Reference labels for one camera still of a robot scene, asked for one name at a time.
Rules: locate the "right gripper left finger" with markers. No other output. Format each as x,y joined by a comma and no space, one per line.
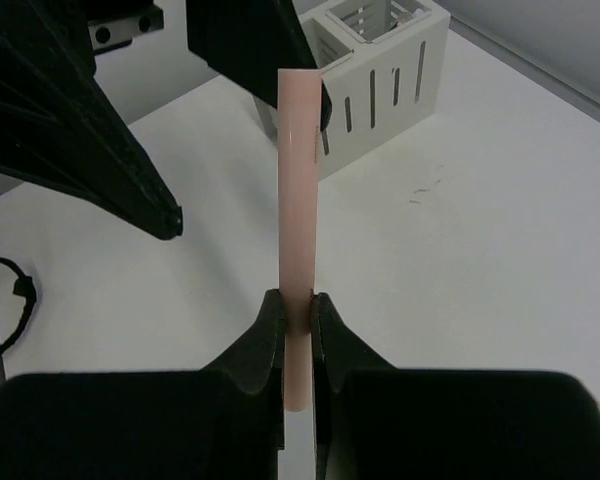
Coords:
224,421

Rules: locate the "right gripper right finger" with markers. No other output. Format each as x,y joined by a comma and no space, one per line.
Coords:
377,421

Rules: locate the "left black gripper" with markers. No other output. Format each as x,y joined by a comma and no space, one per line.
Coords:
59,130

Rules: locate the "pink makeup stick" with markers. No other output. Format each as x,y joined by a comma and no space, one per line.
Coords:
299,107

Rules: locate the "white slotted organizer box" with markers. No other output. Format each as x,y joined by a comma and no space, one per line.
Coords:
381,62

